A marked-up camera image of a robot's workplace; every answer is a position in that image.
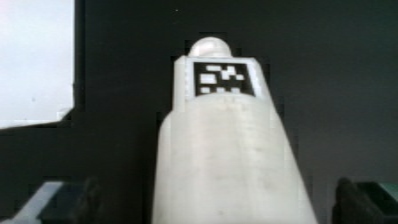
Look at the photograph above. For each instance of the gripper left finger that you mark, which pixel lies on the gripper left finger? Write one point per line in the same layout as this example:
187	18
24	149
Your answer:
64	203

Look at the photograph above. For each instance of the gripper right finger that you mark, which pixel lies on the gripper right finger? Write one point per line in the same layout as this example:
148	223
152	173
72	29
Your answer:
367	203

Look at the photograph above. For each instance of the white cylindrical table leg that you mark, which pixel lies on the white cylindrical table leg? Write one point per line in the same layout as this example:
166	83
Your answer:
228	178

